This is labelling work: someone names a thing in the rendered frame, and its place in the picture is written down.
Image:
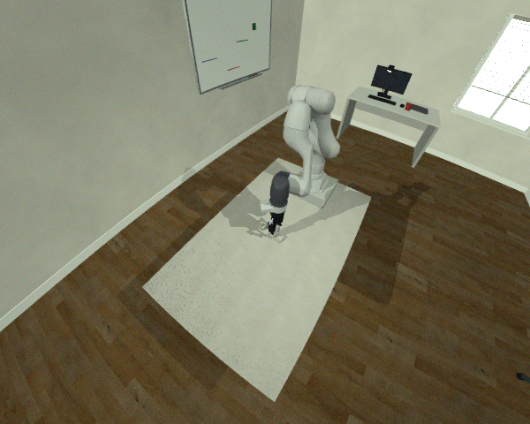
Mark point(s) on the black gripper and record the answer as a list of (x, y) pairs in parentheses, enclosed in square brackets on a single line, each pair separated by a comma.
[(275, 223)]

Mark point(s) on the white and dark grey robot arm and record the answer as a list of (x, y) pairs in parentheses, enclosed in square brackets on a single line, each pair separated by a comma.
[(303, 140)]

